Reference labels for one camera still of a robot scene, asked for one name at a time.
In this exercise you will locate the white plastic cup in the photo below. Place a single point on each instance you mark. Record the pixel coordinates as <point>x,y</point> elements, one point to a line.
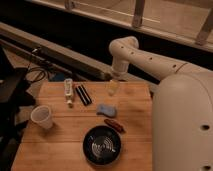
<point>42,116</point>

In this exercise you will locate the white tube bottle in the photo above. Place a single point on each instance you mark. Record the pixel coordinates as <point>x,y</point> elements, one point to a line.
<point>68,91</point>

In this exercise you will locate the black ceramic bowl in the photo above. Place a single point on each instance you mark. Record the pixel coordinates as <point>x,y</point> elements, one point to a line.
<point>101,145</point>

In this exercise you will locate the black equipment at left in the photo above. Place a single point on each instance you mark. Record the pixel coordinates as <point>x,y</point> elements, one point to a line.
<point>13,95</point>

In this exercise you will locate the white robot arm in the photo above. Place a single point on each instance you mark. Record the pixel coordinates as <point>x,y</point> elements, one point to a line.
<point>182,108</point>

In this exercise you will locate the blue sponge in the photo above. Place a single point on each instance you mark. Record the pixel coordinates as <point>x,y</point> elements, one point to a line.
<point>106,110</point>

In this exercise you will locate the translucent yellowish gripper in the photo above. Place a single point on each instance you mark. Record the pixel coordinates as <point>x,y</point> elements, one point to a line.
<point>112,87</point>

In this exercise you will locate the metal rail beam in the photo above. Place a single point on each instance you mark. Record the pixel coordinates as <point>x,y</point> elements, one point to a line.
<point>74,59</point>

